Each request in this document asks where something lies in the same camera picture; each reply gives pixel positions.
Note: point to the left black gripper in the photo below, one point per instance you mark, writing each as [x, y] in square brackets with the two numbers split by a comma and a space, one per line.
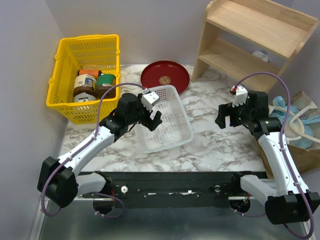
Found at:
[149, 123]

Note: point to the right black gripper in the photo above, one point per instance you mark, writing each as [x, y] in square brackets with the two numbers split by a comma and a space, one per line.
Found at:
[226, 109]

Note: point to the light blue plastic grocery bag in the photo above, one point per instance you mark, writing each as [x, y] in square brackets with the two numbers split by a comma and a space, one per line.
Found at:
[292, 137]

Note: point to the brown paper bag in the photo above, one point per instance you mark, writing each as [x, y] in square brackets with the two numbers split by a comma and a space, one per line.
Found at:
[302, 131]

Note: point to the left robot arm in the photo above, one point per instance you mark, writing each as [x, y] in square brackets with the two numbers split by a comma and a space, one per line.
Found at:
[60, 179]

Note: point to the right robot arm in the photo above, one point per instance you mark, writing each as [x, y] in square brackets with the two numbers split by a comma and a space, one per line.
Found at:
[291, 201]

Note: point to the white plastic perforated basket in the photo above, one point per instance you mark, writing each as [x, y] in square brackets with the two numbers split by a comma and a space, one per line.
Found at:
[175, 129]

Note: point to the red round tray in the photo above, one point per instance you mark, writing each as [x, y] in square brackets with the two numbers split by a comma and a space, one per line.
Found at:
[163, 73]

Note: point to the green lidded brown jar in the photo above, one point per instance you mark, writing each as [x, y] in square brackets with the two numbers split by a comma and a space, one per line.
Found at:
[104, 82]

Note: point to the grey white packaged item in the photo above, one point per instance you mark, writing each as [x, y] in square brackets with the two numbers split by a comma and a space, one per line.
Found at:
[84, 97]

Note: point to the orange capped bottle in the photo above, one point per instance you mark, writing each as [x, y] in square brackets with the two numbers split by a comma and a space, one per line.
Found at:
[93, 73]

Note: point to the white labelled brown jar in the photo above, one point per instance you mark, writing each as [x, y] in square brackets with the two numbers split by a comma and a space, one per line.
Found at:
[85, 83]

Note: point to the yellow plastic shopping basket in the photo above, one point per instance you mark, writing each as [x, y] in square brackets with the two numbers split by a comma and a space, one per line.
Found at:
[85, 67]

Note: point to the wooden shelf unit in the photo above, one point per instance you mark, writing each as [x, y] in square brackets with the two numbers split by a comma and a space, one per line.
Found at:
[233, 29]

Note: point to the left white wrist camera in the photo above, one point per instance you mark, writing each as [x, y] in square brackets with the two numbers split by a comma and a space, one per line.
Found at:
[149, 100]

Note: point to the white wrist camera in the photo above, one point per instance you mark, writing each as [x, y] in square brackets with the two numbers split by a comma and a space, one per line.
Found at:
[149, 100]
[240, 94]

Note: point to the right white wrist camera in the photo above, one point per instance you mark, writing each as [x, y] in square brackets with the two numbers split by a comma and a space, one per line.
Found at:
[240, 94]

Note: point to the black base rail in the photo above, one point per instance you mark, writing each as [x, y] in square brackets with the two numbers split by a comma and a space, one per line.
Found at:
[176, 189]

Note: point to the white round wall fixture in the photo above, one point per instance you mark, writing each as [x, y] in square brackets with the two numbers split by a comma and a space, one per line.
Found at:
[261, 55]

